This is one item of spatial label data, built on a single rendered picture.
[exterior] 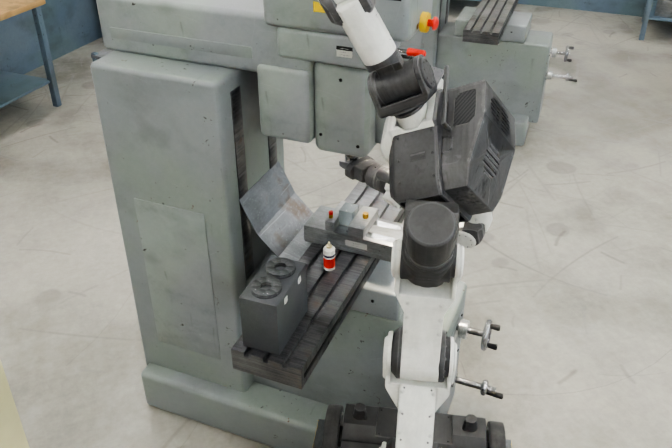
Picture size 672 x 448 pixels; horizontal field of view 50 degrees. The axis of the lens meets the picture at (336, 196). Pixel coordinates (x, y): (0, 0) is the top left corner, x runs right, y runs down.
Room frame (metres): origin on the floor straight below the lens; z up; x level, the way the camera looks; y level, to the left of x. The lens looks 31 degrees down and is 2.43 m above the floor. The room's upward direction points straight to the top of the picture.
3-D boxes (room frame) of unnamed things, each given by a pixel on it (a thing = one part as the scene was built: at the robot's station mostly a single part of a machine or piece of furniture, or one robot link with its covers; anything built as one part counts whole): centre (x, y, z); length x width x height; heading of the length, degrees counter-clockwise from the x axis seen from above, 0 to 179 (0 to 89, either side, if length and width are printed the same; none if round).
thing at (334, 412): (1.64, 0.01, 0.50); 0.20 x 0.05 x 0.20; 172
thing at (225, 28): (2.38, 0.41, 1.66); 0.80 x 0.23 x 0.20; 68
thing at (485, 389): (1.86, -0.49, 0.51); 0.22 x 0.06 x 0.06; 68
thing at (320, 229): (2.16, -0.07, 0.99); 0.35 x 0.15 x 0.11; 67
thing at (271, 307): (1.69, 0.18, 1.03); 0.22 x 0.12 x 0.20; 159
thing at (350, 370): (2.18, -0.08, 0.43); 0.81 x 0.32 x 0.60; 68
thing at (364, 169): (2.12, -0.12, 1.23); 0.13 x 0.12 x 0.10; 133
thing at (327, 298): (2.13, -0.03, 0.89); 1.24 x 0.23 x 0.08; 158
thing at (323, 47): (2.21, -0.02, 1.68); 0.34 x 0.24 x 0.10; 68
